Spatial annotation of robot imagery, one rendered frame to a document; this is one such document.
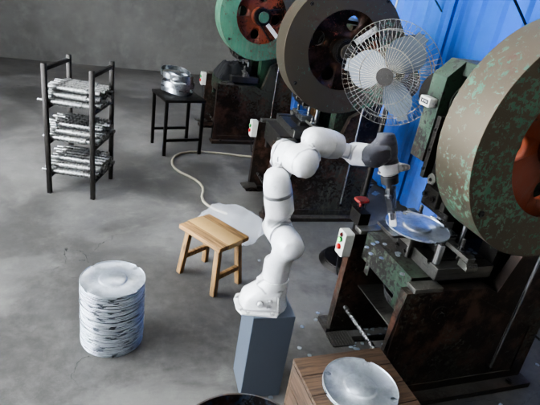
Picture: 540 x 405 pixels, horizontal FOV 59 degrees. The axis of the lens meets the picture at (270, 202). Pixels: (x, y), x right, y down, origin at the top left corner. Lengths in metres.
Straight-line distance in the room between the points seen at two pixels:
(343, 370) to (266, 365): 0.36
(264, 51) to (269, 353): 3.39
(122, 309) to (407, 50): 1.95
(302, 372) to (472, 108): 1.13
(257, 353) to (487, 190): 1.12
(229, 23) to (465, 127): 3.43
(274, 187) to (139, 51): 6.74
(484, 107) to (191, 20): 7.06
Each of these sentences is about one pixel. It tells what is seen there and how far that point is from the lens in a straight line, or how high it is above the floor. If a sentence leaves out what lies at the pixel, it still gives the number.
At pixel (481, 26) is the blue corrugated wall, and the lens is 3.97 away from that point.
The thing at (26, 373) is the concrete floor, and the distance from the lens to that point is 2.44.
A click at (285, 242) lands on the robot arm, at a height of 0.82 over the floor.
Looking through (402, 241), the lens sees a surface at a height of 0.70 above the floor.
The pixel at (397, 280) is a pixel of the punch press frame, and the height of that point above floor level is 0.58.
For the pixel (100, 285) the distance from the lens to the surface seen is 2.31.
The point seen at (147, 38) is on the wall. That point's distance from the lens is 8.29.
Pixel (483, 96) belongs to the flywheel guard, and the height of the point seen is 1.47.
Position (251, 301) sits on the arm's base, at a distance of 1.98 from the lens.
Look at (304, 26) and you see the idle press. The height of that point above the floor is 1.44.
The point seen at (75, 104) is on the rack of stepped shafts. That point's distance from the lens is 3.62.
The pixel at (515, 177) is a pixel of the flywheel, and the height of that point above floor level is 1.20.
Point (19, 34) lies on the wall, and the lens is 8.34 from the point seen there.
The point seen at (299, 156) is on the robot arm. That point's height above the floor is 1.15.
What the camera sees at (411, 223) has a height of 0.79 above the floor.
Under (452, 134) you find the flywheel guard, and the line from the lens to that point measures 1.67.
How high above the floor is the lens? 1.70
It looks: 25 degrees down
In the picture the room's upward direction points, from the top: 10 degrees clockwise
